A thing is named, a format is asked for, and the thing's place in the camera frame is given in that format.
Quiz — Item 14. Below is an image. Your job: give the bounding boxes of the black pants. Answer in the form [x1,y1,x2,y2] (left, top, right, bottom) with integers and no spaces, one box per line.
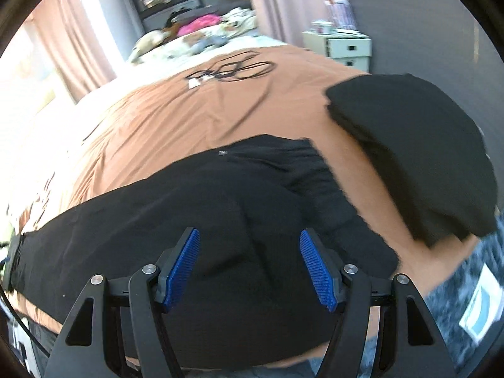
[7,134,401,370]

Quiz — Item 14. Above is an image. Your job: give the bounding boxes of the grey shaggy rug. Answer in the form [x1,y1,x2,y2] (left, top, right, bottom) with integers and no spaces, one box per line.
[306,211,504,378]

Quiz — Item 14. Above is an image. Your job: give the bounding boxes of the blue white paper pack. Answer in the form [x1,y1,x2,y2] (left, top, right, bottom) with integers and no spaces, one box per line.
[459,264,503,344]

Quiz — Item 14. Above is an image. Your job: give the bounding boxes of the folded black clothes stack right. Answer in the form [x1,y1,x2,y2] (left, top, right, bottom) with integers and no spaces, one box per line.
[325,73,498,247]

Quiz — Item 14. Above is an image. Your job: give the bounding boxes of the cream bed sheet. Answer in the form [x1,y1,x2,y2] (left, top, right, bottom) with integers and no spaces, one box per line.
[1,33,281,209]

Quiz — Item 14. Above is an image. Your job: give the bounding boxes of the orange brown bed blanket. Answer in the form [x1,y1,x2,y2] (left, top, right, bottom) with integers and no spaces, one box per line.
[49,45,478,294]

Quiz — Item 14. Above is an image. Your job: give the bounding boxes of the cream bedside drawer cabinet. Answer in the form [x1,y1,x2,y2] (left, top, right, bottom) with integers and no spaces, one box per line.
[301,31,372,72]

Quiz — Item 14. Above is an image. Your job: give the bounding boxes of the beige plush elephant toy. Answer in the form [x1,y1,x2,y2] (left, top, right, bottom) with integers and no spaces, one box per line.
[128,29,171,63]

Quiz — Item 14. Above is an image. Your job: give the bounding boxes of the pink curtain left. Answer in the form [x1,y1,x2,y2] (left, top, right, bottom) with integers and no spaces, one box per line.
[26,0,115,102]

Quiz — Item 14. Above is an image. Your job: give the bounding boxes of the pink blanket bundle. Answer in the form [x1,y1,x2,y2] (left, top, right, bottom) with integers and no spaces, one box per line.
[177,14,221,37]

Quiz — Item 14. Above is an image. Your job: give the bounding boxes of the striped gift bag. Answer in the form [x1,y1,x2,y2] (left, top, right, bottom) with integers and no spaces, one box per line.
[324,0,357,31]

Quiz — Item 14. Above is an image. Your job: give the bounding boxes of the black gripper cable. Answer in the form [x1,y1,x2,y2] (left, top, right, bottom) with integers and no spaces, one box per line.
[0,282,52,357]

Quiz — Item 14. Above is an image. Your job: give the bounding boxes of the black cable with adapter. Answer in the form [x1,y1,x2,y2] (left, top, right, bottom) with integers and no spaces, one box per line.
[185,49,275,84]

